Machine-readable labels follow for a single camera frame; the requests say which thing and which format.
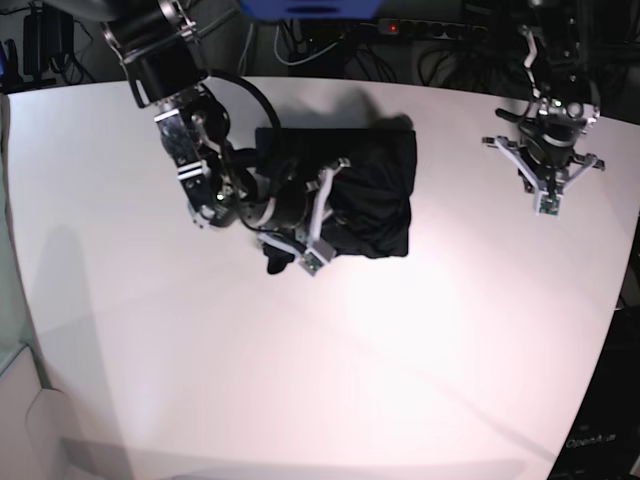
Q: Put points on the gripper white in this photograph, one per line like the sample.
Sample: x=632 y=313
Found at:
x=290 y=225
x=547 y=172

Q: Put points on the dark navy long-sleeve T-shirt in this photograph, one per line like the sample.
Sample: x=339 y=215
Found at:
x=371 y=200

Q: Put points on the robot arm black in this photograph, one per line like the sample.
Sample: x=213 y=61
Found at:
x=153 y=42
x=565 y=103

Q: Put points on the black power strip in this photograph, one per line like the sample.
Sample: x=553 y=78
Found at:
x=421 y=30

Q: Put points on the black OpenArm control box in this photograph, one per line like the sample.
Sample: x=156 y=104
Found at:
x=603 y=442

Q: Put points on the blue plastic box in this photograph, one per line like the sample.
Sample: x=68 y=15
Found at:
x=310 y=9

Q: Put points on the black device on stand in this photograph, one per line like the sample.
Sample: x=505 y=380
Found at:
x=46 y=52

